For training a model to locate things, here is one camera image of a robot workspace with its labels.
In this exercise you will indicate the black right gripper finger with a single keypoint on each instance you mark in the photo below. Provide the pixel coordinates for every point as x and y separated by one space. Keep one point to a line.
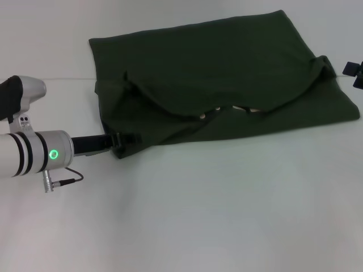
358 82
351 68

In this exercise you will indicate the dark green t-shirt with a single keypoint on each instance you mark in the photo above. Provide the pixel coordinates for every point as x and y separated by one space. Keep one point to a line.
227 71

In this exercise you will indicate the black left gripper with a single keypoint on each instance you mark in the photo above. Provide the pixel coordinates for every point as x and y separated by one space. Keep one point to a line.
90 144

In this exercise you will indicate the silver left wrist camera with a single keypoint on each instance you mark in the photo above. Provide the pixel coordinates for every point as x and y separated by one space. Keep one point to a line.
20 96

